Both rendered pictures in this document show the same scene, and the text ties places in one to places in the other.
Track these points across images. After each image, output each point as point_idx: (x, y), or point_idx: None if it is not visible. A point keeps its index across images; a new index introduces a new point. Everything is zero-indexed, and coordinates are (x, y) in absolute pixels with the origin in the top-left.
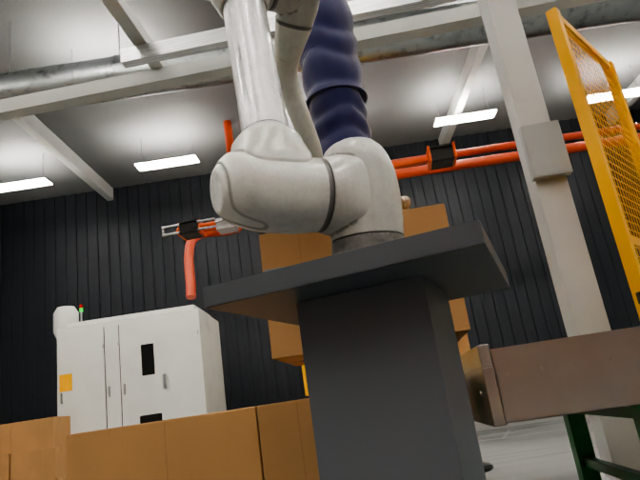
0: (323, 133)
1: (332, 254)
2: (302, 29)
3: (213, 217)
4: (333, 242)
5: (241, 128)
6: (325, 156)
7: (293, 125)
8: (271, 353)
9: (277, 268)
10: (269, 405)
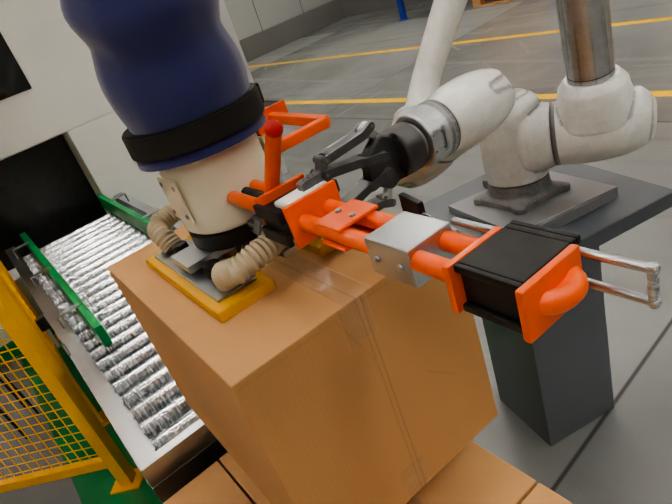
0: (217, 16)
1: (549, 183)
2: None
3: (456, 217)
4: (548, 173)
5: (614, 59)
6: (538, 101)
7: (455, 33)
8: (496, 408)
9: (608, 184)
10: (519, 470)
